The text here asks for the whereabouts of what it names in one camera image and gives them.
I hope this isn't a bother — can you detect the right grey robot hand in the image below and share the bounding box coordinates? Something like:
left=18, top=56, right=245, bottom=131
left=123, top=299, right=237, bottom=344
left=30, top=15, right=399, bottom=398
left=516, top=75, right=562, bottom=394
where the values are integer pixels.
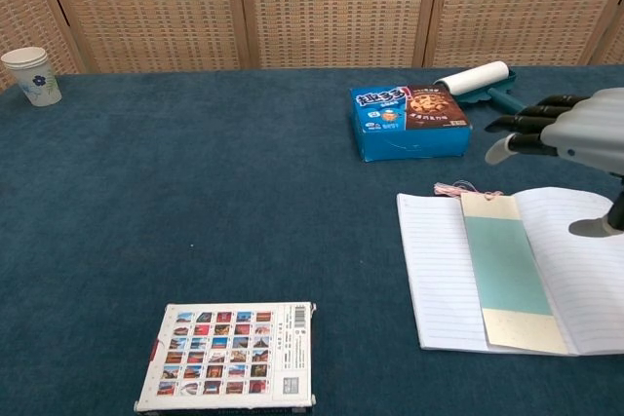
left=484, top=87, right=624, bottom=238

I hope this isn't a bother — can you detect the blue cookie box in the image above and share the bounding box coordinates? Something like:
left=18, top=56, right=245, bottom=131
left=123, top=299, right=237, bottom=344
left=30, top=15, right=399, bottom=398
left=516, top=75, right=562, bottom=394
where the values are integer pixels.
left=349, top=84, right=473, bottom=163

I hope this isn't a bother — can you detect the woven folding screen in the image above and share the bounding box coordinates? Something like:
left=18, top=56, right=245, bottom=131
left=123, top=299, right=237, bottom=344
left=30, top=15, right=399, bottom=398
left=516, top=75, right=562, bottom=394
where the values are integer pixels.
left=0, top=0, right=624, bottom=94

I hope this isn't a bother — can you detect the white postcard box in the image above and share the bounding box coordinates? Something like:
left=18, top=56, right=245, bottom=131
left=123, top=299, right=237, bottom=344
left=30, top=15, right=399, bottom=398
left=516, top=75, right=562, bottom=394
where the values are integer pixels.
left=134, top=302, right=318, bottom=413

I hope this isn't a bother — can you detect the open lined notebook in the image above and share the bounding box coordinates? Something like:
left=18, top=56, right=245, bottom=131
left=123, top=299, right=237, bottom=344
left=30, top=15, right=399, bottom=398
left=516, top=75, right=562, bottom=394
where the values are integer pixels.
left=396, top=185, right=624, bottom=357

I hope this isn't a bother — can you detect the teal lint roller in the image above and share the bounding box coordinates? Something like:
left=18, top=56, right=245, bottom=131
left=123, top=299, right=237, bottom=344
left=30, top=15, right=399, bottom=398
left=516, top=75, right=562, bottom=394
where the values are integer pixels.
left=433, top=59, right=530, bottom=118

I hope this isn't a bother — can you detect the teal felt table cover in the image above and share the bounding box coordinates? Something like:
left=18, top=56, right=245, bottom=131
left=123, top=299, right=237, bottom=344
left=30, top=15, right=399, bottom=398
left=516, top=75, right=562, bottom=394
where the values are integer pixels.
left=0, top=66, right=624, bottom=416

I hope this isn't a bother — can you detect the teal and cream bookmark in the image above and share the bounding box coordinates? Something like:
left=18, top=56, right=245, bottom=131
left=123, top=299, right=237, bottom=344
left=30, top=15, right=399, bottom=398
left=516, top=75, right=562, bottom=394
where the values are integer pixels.
left=433, top=180, right=570, bottom=357

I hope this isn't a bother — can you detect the paper cup with flower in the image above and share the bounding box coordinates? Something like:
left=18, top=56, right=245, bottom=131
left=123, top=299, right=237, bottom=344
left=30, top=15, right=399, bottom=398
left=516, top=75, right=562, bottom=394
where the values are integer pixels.
left=0, top=46, right=63, bottom=108

